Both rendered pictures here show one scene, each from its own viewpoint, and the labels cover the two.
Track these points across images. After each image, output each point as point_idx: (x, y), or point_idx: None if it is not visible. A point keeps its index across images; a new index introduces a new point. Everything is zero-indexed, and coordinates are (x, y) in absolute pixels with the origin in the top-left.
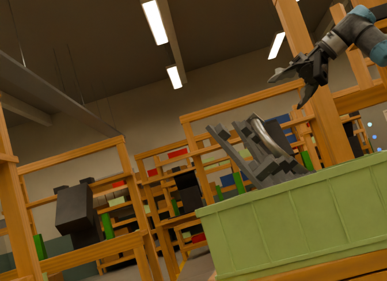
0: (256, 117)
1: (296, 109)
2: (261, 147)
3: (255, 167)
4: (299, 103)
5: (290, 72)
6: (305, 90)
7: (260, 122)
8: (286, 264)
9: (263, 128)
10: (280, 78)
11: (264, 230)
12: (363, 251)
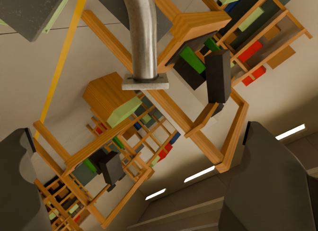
0: (151, 81)
1: (30, 131)
2: (110, 6)
3: None
4: (31, 147)
5: (283, 204)
6: (31, 196)
7: (144, 60)
8: None
9: (146, 13)
10: (260, 143)
11: None
12: None
